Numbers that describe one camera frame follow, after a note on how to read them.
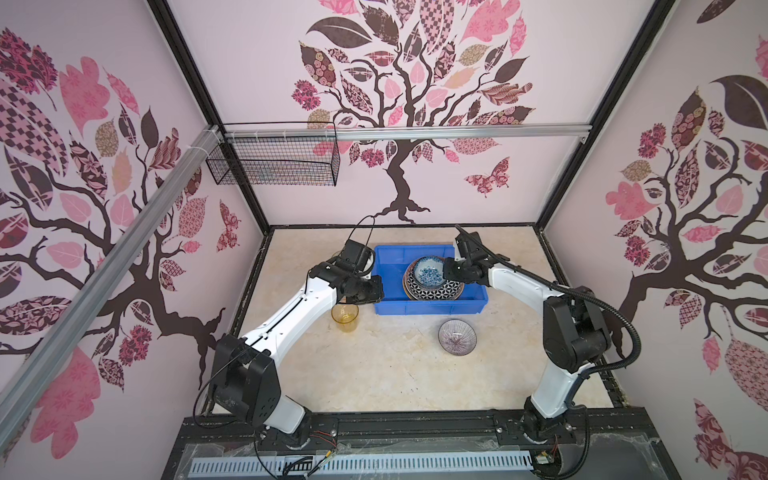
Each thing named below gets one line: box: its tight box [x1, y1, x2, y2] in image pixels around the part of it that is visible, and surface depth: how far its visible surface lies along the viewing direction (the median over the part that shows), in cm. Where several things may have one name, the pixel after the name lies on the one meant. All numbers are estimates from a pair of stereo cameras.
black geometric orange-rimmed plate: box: [402, 258, 465, 302], surface depth 99 cm
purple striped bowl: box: [438, 318, 477, 357], surface depth 89 cm
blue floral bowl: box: [414, 256, 445, 288], surface depth 100 cm
